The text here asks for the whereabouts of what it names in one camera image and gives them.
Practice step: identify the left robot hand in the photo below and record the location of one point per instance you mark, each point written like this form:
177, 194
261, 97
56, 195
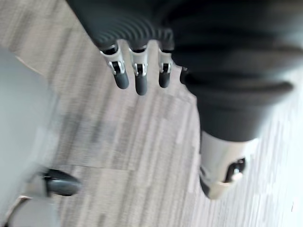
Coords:
213, 59

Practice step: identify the dark robot foot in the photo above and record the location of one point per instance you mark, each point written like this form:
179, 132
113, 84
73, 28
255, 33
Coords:
62, 182

